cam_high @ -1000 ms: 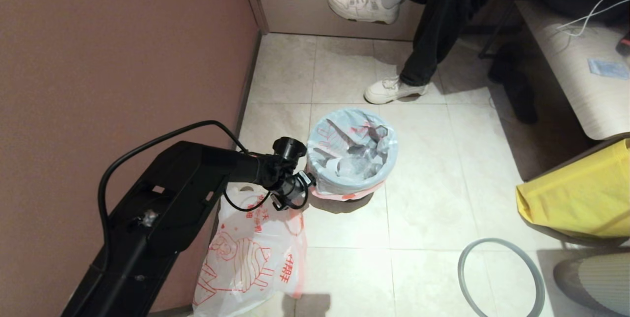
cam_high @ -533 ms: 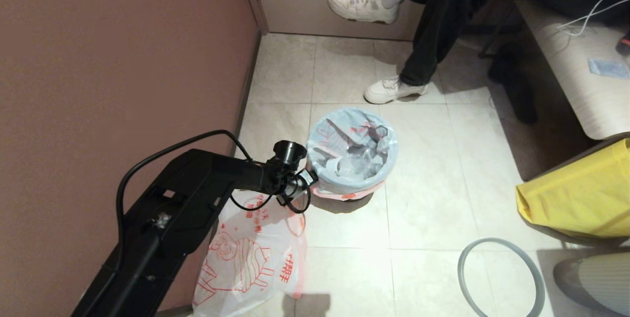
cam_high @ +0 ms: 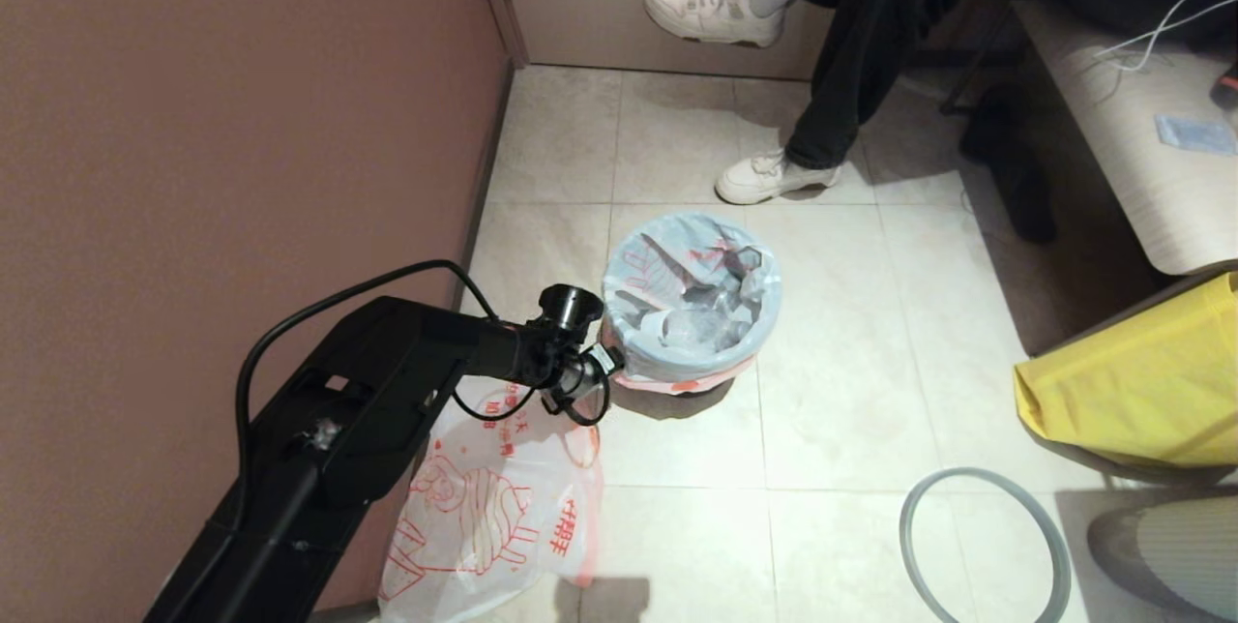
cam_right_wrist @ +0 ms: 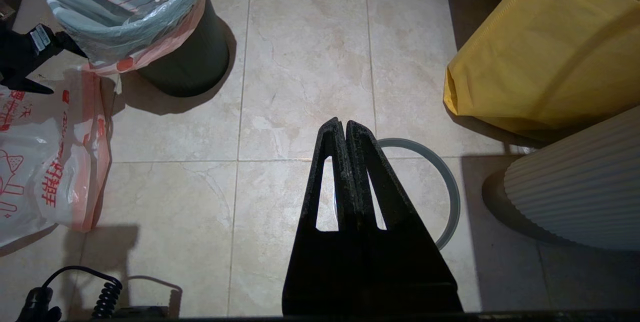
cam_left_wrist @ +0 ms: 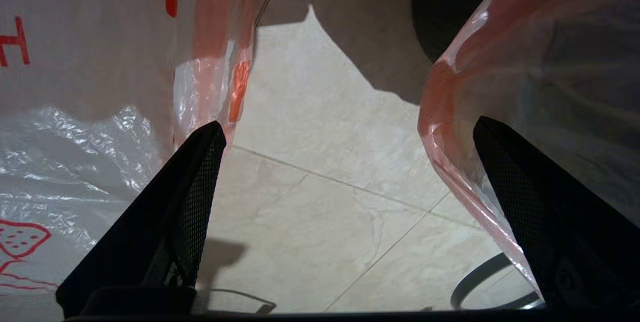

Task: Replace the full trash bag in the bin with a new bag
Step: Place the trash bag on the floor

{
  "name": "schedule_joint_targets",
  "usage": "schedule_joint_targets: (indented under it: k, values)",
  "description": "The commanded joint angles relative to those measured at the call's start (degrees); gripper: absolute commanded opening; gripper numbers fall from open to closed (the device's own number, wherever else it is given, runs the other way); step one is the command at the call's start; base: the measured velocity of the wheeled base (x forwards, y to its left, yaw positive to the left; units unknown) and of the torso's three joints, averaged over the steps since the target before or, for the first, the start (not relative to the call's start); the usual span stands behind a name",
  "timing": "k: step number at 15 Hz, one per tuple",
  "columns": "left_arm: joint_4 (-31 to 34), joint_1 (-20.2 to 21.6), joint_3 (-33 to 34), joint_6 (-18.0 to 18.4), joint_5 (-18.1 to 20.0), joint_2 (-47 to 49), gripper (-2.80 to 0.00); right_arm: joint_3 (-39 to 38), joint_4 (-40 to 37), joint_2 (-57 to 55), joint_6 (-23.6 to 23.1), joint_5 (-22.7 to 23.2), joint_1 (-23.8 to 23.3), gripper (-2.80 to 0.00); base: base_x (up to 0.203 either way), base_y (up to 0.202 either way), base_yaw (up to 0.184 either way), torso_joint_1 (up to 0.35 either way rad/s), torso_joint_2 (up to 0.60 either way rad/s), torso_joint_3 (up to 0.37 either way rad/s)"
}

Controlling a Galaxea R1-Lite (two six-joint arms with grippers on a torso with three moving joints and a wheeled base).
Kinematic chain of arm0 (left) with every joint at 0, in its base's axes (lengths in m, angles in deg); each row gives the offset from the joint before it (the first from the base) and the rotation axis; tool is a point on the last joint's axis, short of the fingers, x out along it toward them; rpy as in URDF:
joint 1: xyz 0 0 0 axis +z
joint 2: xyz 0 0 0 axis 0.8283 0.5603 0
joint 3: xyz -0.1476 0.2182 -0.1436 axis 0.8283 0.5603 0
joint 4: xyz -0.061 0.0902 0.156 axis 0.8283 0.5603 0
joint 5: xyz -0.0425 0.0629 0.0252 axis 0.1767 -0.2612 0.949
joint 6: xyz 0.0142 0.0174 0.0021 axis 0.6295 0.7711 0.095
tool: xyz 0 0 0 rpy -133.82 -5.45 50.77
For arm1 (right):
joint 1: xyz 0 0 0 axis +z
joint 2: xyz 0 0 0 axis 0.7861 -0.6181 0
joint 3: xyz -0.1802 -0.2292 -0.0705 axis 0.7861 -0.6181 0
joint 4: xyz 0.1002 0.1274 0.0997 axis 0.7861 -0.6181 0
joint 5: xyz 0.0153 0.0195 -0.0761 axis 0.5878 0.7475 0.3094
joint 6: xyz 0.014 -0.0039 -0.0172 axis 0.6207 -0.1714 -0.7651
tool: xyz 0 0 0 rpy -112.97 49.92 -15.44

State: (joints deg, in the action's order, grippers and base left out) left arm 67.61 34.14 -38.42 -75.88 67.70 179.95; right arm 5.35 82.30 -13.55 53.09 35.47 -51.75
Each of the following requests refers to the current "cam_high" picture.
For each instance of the white red-printed plastic bag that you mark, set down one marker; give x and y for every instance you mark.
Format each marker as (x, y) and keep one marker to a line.
(484, 507)

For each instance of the yellow fabric bag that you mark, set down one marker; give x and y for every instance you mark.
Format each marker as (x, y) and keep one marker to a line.
(1141, 391)

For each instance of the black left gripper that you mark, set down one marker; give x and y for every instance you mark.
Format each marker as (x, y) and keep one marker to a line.
(580, 373)

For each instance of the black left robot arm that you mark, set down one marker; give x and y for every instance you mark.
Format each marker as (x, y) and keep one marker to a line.
(338, 430)

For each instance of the thin dark metal rod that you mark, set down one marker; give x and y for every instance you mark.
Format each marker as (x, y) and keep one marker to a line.
(968, 72)

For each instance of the clear plastic wrapper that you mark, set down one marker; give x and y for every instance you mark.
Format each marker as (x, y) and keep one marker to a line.
(1196, 134)

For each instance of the black round trash bin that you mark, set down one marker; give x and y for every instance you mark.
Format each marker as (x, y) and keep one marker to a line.
(692, 390)

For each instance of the clear plastic bottle grey cap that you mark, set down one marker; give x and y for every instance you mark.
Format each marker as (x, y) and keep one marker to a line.
(721, 318)

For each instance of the black trousers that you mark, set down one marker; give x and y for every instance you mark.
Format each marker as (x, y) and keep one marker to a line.
(870, 23)

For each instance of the white paper cup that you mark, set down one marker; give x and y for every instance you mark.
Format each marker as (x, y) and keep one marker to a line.
(670, 321)

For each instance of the white garbage bag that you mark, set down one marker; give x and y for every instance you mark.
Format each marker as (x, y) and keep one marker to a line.
(648, 255)

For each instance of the black slippers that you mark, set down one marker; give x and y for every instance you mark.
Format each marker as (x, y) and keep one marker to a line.
(1016, 188)

